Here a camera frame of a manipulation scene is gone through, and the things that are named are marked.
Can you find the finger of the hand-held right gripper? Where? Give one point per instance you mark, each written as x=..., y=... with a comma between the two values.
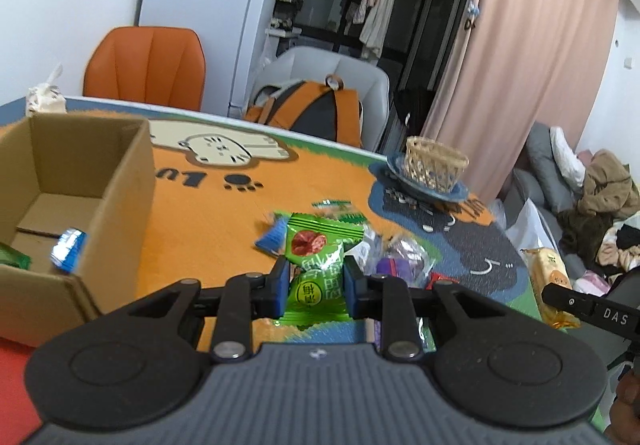
x=600, y=312

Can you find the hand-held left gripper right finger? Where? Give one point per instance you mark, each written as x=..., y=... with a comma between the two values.
x=350, y=290

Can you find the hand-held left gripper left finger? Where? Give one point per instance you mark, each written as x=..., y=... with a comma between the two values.
x=283, y=287

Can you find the green snack packet red print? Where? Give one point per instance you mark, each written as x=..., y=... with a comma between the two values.
x=315, y=270

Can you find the clear snack packet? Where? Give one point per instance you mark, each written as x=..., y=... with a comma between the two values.
x=370, y=250

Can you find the purple snack packet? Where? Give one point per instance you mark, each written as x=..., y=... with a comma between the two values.
x=400, y=265

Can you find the yellow bread packet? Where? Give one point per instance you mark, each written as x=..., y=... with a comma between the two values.
x=547, y=267

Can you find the cardboard box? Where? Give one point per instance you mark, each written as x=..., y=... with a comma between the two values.
x=125, y=205

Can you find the blue snack packet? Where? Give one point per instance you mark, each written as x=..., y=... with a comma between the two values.
x=67, y=247
x=272, y=237

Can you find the small green snack packet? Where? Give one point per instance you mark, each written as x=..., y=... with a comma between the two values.
x=12, y=257

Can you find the person's right hand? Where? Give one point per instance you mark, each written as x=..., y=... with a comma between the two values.
x=627, y=405

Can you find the green white snack packet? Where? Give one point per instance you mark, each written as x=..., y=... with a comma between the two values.
x=340, y=211

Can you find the white plastic bag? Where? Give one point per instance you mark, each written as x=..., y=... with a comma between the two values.
x=530, y=225

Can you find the pile of clothes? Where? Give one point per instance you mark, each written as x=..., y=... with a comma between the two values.
x=605, y=195

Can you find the blue plate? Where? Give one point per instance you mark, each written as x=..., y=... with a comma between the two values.
x=400, y=175

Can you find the wicker basket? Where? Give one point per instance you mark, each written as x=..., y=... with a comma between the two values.
x=435, y=165

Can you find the grey sofa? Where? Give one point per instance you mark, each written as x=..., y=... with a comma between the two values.
x=542, y=165

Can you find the orange grey backpack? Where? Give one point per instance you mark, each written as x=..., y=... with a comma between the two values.
x=310, y=112

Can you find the white chair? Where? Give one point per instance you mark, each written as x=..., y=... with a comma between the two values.
x=325, y=67

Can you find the orange chair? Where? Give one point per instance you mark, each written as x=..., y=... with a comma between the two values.
x=145, y=70

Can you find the pink curtain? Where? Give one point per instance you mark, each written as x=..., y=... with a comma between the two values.
x=525, y=50

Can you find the white hanging garment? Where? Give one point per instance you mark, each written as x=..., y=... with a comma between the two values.
x=382, y=10

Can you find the white refrigerator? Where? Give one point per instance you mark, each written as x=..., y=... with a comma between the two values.
x=210, y=15

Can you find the tissue pack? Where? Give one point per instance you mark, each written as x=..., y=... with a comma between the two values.
x=45, y=100

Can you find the small curtain ornament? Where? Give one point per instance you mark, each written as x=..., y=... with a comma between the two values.
x=474, y=9

